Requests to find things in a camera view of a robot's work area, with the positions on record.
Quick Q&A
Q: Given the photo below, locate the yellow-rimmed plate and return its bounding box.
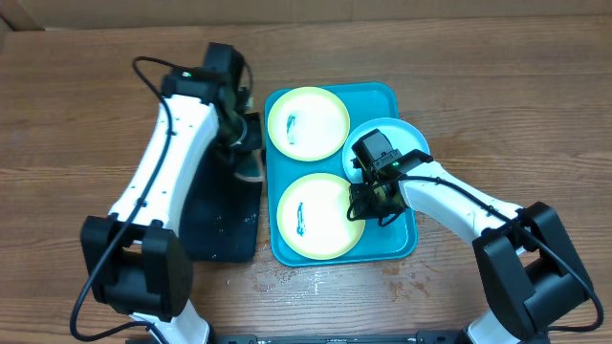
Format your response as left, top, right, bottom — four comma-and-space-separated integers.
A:
276, 173, 365, 261
266, 87, 351, 161

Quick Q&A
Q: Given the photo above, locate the light blue plate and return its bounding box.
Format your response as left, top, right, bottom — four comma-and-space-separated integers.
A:
341, 118, 430, 183

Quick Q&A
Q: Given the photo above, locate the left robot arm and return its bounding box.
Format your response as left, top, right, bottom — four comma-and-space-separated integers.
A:
76, 65, 265, 343

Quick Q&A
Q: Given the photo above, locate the teal plastic tray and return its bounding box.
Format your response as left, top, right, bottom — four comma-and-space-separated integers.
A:
266, 82, 418, 268

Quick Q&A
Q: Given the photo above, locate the black plastic tray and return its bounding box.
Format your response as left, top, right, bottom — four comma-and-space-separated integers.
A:
179, 112, 267, 263

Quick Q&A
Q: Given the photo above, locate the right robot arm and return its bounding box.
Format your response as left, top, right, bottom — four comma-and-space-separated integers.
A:
347, 143, 603, 343

